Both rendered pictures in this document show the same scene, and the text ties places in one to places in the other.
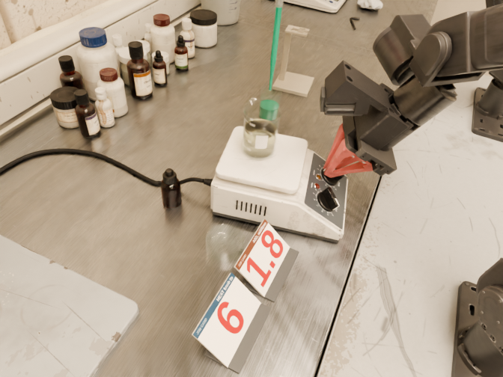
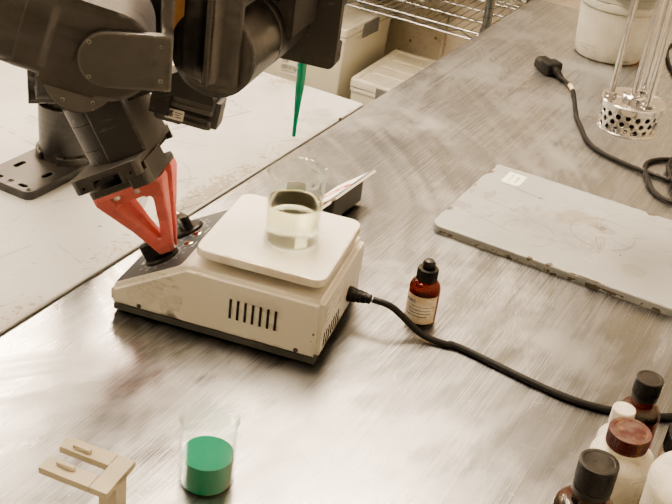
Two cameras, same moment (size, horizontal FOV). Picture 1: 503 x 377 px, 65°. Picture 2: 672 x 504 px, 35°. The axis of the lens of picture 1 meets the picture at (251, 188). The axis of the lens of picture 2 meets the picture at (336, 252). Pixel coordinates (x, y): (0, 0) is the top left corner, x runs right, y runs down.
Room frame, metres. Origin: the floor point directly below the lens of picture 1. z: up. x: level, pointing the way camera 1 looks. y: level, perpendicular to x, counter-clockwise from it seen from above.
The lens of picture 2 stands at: (1.27, 0.11, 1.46)
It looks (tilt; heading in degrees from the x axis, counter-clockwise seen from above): 30 degrees down; 185
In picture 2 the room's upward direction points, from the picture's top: 8 degrees clockwise
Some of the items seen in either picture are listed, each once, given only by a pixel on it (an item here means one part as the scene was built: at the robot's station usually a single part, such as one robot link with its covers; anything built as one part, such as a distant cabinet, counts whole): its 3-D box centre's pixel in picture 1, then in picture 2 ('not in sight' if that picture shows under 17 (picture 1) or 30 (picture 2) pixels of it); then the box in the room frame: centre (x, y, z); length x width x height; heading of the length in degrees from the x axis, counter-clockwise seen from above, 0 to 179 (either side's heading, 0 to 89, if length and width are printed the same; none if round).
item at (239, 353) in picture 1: (234, 320); (331, 191); (0.22, 0.00, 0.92); 0.09 x 0.06 x 0.04; 159
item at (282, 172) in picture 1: (263, 157); (281, 237); (0.45, -0.01, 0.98); 0.12 x 0.12 x 0.01; 81
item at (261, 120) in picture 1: (259, 129); (295, 206); (0.46, 0.00, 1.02); 0.06 x 0.05 x 0.08; 36
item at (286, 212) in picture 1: (277, 182); (251, 271); (0.44, -0.04, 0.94); 0.22 x 0.13 x 0.08; 81
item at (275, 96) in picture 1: (269, 103); (207, 449); (0.68, -0.02, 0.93); 0.04 x 0.04 x 0.06
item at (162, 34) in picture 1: (162, 38); not in sight; (0.87, 0.24, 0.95); 0.06 x 0.06 x 0.10
